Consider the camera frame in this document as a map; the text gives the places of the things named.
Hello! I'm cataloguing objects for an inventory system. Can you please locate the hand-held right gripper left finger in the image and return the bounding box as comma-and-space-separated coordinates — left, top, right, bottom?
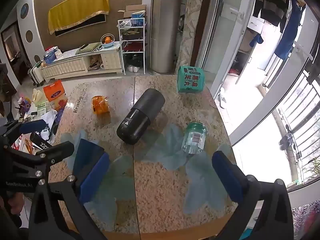
29, 139, 111, 240

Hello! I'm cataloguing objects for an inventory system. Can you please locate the clear glass jar green lid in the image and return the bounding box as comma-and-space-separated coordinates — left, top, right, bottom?
182, 122, 207, 155

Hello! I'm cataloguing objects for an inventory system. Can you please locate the pale yellow bag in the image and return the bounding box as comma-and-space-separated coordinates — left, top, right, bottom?
32, 89, 46, 105

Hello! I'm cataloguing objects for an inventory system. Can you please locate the person's left forearm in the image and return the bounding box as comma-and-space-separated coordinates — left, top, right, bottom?
0, 194, 30, 240

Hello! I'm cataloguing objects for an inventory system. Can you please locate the potted green plant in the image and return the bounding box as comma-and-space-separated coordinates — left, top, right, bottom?
306, 156, 320, 180

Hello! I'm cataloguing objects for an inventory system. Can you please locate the white metal rack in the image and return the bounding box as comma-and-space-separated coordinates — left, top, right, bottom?
117, 17, 147, 75

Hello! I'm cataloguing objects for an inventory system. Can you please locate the metal window railing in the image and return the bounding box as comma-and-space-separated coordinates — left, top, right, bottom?
271, 69, 320, 183

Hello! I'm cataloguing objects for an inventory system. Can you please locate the black printed tube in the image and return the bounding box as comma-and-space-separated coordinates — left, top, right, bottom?
29, 132, 53, 151

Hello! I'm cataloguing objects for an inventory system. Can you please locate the television under yellow cloth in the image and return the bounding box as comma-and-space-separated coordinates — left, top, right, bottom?
47, 0, 110, 37

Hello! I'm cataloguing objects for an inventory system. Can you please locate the patterned curtain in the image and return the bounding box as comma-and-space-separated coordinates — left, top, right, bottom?
180, 0, 207, 68

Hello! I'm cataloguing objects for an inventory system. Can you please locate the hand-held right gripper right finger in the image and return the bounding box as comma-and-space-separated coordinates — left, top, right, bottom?
212, 151, 294, 240

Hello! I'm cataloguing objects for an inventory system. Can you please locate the white sliding door frame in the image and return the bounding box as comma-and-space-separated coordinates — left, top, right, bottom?
195, 0, 262, 90

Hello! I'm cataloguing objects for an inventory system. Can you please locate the open cardboard box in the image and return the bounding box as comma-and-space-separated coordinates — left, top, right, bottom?
118, 4, 147, 20

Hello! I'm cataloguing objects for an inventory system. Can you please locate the orange gift box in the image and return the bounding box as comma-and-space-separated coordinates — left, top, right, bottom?
43, 80, 68, 111

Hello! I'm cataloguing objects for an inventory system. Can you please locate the white suitcase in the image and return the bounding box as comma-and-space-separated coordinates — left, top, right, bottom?
29, 60, 45, 87

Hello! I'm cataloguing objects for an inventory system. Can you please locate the grey standing air conditioner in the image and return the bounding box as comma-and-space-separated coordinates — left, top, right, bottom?
149, 0, 186, 75

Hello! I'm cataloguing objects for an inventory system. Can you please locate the white television cabinet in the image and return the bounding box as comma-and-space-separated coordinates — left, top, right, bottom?
40, 43, 124, 83

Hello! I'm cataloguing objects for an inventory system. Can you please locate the black insulated cup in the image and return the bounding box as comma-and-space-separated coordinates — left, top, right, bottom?
116, 88, 166, 145

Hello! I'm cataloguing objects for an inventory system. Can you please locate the bowl of oranges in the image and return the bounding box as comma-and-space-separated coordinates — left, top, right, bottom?
100, 34, 115, 48

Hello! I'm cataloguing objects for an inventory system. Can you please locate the blue hanging garment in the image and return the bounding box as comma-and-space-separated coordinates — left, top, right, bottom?
274, 0, 306, 60

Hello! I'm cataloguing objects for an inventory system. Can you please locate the green tissue pack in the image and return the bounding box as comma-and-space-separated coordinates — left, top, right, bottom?
177, 66, 206, 94

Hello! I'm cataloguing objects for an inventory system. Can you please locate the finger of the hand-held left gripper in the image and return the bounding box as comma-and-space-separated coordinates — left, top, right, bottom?
0, 119, 47, 143
7, 141, 75, 181

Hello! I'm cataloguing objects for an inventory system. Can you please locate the orange plastic packet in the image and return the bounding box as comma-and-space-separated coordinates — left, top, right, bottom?
91, 95, 111, 116

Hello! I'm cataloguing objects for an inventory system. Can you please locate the blue and white box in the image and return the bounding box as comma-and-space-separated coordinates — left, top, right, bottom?
132, 10, 146, 27

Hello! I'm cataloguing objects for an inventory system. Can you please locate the white slipper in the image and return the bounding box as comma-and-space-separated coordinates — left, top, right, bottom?
218, 88, 227, 109

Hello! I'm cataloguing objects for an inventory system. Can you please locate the pile of papers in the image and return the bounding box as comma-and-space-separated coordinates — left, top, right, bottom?
30, 109, 62, 140

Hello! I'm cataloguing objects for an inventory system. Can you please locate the striped dark hanging sweater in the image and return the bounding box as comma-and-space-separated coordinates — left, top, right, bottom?
252, 0, 292, 33

